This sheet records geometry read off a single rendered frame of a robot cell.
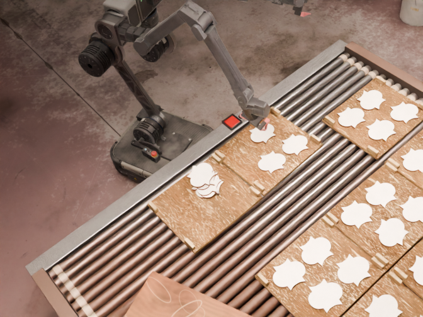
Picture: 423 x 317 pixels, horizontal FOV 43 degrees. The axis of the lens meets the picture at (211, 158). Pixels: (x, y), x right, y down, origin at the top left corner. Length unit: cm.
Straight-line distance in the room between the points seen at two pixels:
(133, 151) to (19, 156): 99
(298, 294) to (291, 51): 267
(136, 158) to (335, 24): 216
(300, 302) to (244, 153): 79
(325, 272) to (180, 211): 70
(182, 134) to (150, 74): 98
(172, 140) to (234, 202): 125
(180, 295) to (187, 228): 37
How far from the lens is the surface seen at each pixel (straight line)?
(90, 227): 255
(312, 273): 229
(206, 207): 246
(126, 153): 364
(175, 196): 251
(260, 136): 267
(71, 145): 414
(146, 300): 218
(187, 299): 215
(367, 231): 241
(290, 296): 225
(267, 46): 457
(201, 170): 250
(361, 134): 272
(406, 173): 261
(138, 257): 241
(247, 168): 256
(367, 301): 227
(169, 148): 357
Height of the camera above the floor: 301
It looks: 52 degrees down
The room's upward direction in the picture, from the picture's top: 9 degrees counter-clockwise
